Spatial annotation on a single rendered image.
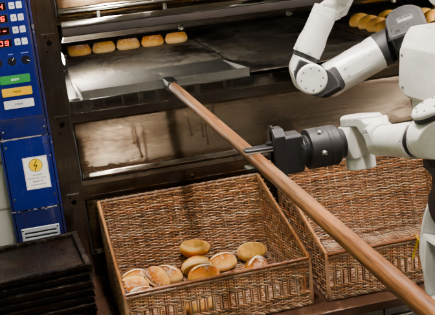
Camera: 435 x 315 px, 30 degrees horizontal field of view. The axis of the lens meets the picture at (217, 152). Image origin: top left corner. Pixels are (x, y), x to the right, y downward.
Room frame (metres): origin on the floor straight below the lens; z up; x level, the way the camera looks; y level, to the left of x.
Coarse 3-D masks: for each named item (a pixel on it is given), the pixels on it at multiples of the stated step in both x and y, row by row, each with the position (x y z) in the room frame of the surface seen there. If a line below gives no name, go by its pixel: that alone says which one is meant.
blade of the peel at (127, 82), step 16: (192, 64) 2.91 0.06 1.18; (208, 64) 2.88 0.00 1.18; (224, 64) 2.85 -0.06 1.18; (80, 80) 2.82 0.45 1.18; (96, 80) 2.79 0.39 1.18; (112, 80) 2.76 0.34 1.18; (128, 80) 2.73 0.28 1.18; (144, 80) 2.70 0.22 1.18; (160, 80) 2.56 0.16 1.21; (192, 80) 2.58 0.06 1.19; (208, 80) 2.60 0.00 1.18; (96, 96) 2.51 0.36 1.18
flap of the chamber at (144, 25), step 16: (304, 0) 2.51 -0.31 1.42; (320, 0) 2.52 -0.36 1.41; (368, 0) 2.62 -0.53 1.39; (384, 0) 2.72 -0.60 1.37; (176, 16) 2.43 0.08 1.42; (192, 16) 2.44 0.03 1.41; (208, 16) 2.45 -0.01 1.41; (224, 16) 2.46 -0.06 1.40; (240, 16) 2.52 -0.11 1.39; (256, 16) 2.61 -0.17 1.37; (64, 32) 2.36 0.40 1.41; (80, 32) 2.36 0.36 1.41; (96, 32) 2.37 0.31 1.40; (112, 32) 2.43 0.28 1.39; (128, 32) 2.51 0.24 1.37
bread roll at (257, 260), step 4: (256, 256) 2.38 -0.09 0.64; (260, 256) 2.38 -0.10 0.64; (252, 260) 2.36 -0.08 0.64; (256, 260) 2.36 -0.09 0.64; (260, 260) 2.36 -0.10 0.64; (264, 260) 2.37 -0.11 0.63; (248, 264) 2.35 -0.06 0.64; (252, 264) 2.34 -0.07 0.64; (256, 264) 2.34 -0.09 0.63; (260, 264) 2.35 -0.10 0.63; (264, 264) 2.36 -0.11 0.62; (244, 268) 2.35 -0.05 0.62
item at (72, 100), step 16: (320, 64) 2.70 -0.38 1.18; (224, 80) 2.60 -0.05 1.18; (240, 80) 2.61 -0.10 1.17; (256, 80) 2.63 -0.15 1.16; (272, 80) 2.64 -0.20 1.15; (288, 80) 2.65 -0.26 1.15; (80, 96) 2.56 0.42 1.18; (112, 96) 2.52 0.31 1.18; (128, 96) 2.54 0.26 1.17; (144, 96) 2.55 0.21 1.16; (160, 96) 2.56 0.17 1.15; (176, 96) 2.57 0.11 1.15; (80, 112) 2.50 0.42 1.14
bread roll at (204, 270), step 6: (204, 264) 2.36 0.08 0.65; (210, 264) 2.37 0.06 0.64; (192, 270) 2.34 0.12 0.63; (198, 270) 2.34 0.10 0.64; (204, 270) 2.33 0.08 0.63; (210, 270) 2.34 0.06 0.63; (216, 270) 2.35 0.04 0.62; (192, 276) 2.33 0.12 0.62; (198, 276) 2.33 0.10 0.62; (204, 276) 2.33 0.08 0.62
